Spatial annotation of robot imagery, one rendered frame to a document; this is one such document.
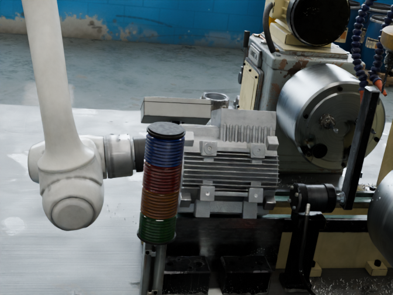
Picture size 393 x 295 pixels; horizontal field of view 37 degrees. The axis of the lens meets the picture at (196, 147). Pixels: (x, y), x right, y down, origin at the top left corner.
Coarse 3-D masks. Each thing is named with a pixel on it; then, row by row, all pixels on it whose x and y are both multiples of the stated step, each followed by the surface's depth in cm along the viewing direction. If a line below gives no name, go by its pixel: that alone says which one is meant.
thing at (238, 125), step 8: (216, 112) 126; (224, 112) 122; (232, 112) 122; (240, 112) 123; (248, 112) 123; (256, 112) 123; (264, 112) 123; (272, 112) 124; (216, 120) 126; (224, 120) 122; (232, 120) 122; (240, 120) 123; (248, 120) 123; (256, 120) 123; (264, 120) 123; (272, 120) 124; (224, 128) 122; (232, 128) 122; (240, 128) 123; (248, 128) 123; (256, 128) 123; (264, 128) 123; (272, 128) 123; (224, 136) 122; (232, 136) 122; (240, 136) 122; (248, 136) 123; (256, 136) 123; (264, 136) 123
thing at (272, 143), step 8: (192, 136) 119; (272, 136) 123; (184, 144) 118; (192, 144) 119; (272, 144) 121; (184, 200) 118; (264, 200) 122; (272, 200) 121; (264, 208) 122; (272, 208) 122
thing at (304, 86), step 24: (312, 72) 158; (336, 72) 155; (288, 96) 158; (312, 96) 148; (336, 96) 148; (288, 120) 156; (312, 120) 150; (336, 120) 151; (384, 120) 154; (312, 144) 153; (336, 144) 154; (336, 168) 157
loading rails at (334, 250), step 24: (288, 192) 140; (336, 192) 143; (360, 192) 144; (192, 216) 126; (216, 216) 127; (264, 216) 130; (288, 216) 131; (336, 216) 133; (360, 216) 134; (192, 240) 124; (216, 240) 125; (240, 240) 126; (264, 240) 127; (288, 240) 129; (336, 240) 132; (360, 240) 133; (216, 264) 128; (312, 264) 130; (336, 264) 134; (360, 264) 136; (384, 264) 137
